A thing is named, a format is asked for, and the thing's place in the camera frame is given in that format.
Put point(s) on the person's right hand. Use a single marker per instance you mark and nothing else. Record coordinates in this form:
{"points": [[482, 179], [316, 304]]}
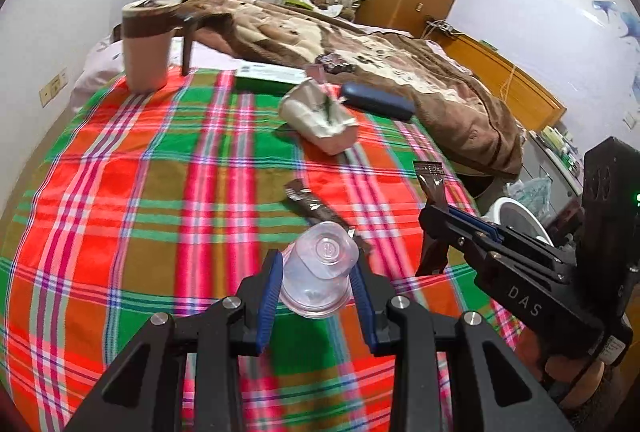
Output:
{"points": [[575, 382]]}

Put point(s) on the brown sachet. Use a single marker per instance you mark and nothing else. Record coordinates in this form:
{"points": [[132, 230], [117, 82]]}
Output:
{"points": [[315, 207], [432, 187]]}

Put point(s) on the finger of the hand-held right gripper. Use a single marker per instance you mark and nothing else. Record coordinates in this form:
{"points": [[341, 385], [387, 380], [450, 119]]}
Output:
{"points": [[530, 252], [450, 232]]}

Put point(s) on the crushed white drink carton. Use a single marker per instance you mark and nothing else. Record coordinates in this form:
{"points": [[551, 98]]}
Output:
{"points": [[310, 111]]}

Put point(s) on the brown fleece blanket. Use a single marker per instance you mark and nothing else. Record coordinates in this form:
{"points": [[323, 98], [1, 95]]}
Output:
{"points": [[400, 61]]}

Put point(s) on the wall socket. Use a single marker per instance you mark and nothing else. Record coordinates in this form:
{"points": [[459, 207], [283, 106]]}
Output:
{"points": [[54, 86]]}

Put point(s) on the beige cup with brown band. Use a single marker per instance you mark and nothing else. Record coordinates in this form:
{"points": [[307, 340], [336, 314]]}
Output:
{"points": [[145, 61]]}

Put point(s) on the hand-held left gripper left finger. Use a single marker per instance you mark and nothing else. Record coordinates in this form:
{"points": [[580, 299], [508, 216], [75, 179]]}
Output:
{"points": [[267, 302]]}

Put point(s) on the green flat box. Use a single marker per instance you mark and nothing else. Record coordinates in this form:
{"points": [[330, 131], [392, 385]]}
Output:
{"points": [[260, 79]]}

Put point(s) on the clear plastic cup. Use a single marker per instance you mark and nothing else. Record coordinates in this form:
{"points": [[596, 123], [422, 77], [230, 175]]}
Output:
{"points": [[320, 272]]}

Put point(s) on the red green plaid blanket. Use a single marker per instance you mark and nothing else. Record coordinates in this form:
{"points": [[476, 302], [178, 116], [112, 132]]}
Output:
{"points": [[125, 212]]}

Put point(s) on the dark blue case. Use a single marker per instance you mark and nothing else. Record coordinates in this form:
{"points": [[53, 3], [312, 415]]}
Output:
{"points": [[375, 99]]}

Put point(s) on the cluttered white counter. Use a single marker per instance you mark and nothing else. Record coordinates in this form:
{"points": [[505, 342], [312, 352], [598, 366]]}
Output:
{"points": [[557, 151]]}

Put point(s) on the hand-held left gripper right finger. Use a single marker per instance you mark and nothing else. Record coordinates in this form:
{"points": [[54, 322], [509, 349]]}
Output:
{"points": [[362, 302]]}

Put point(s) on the clear plastic bag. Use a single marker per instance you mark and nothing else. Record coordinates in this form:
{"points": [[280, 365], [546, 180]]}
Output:
{"points": [[532, 197]]}

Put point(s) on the low wooden cabinet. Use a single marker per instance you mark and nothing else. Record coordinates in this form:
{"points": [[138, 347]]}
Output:
{"points": [[505, 76]]}

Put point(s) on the dark snack wrapper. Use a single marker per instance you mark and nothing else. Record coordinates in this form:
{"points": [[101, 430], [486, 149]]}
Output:
{"points": [[335, 63]]}

